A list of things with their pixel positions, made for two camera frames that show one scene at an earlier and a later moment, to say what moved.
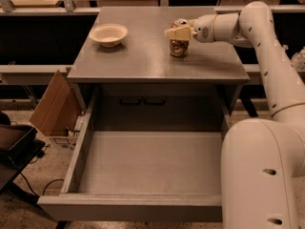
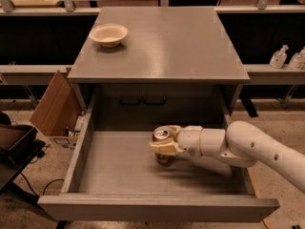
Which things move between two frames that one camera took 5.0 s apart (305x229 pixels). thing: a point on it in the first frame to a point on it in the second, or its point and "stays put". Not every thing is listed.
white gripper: [203, 29] to [189, 140]
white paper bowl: [109, 34] stays put
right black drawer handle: [153, 103] stays put
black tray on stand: [19, 146] stays put
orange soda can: [179, 48] to [163, 135]
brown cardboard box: [58, 112] stays put
